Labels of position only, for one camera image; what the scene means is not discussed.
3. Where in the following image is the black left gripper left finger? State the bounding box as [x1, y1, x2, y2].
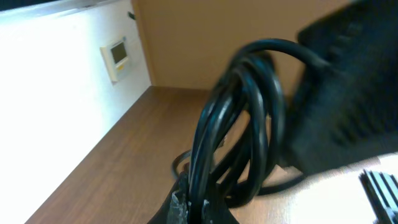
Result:
[148, 172, 188, 224]

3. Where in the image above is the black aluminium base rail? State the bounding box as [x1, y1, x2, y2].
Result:
[359, 170, 397, 224]

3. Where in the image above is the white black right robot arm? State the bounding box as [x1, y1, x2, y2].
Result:
[281, 0, 397, 175]

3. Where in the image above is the black cable bundle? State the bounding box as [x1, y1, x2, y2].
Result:
[170, 38, 330, 224]

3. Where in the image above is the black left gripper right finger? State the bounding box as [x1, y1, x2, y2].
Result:
[201, 180, 239, 224]

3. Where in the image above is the white wall thermostat panel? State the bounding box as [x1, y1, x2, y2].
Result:
[99, 36, 132, 83]

